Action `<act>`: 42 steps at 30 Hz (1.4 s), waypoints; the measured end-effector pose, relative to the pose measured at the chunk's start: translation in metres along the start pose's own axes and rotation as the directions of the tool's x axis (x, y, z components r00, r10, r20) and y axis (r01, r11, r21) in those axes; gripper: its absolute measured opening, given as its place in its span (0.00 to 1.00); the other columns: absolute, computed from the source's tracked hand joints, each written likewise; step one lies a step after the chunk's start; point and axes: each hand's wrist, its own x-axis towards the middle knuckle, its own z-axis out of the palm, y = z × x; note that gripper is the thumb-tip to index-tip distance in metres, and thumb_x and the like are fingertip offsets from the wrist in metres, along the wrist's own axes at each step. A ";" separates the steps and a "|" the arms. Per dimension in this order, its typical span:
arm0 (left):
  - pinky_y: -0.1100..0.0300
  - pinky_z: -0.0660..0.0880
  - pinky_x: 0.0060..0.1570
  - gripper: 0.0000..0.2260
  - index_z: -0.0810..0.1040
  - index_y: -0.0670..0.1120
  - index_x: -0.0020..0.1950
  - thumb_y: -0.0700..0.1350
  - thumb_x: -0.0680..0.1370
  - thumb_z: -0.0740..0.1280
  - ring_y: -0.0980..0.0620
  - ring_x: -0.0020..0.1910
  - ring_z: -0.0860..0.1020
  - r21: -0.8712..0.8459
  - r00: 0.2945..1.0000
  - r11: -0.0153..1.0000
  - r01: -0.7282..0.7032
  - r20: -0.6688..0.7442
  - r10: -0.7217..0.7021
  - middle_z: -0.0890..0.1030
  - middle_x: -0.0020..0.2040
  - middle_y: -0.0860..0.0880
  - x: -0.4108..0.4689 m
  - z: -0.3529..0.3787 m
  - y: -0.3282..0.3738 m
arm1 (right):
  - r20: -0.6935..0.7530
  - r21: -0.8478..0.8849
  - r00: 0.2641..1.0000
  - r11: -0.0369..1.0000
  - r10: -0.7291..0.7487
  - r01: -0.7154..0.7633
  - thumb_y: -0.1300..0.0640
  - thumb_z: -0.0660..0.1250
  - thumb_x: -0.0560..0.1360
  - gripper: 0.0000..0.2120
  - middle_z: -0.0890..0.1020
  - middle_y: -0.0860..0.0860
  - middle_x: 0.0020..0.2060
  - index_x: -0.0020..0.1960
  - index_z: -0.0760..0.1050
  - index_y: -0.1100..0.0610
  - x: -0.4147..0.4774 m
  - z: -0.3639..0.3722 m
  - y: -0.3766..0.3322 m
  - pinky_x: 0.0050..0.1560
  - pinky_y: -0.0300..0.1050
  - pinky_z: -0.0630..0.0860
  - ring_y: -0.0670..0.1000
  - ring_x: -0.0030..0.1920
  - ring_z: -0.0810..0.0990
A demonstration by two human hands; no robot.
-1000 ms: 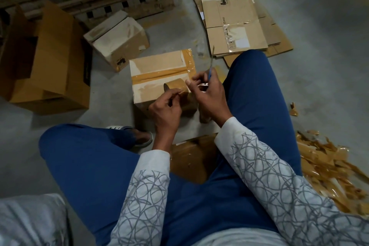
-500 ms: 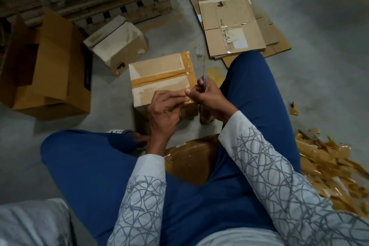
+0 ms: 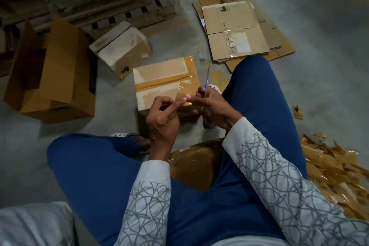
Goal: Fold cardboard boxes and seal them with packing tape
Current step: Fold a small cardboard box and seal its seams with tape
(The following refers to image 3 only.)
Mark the person's right hand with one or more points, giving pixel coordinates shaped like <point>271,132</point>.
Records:
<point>216,107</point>

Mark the person's left white clog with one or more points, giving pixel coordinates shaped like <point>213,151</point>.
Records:
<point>130,138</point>

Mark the large black-label cardboard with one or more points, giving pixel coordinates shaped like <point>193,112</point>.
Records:
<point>55,70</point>

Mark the flat brown cardboard sheet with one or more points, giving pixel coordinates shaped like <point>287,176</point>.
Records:
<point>279,44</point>

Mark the small cardboard box being taped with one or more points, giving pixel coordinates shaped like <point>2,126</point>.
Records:
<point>155,78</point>

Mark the wooden pallet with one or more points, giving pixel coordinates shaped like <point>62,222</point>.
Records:
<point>75,9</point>

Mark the white woven sack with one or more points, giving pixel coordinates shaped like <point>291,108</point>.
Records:
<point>34,225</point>

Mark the person's white clog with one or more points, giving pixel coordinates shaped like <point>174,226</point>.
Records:
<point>210,107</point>
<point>130,138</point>

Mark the small brown cardboard box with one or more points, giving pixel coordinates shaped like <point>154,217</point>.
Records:
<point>118,47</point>

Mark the person's right white clog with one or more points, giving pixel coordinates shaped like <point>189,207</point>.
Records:
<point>210,107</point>

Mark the person's right forearm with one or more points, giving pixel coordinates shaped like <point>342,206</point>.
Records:
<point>288,191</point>

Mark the brown plastic-wrapped stool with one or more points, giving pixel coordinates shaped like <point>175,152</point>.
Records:
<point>196,165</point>

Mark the person's left hand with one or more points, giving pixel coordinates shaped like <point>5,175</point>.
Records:
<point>162,123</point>

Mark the crumpled brown tape scraps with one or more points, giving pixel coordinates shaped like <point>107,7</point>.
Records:
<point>340,174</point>

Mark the person's blue trousers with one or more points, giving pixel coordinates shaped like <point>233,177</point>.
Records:
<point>98,174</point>

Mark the person's grey shirt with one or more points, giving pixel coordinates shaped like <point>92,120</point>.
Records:
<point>248,241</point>

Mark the person's left forearm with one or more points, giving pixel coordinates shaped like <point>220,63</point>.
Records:
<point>144,208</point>

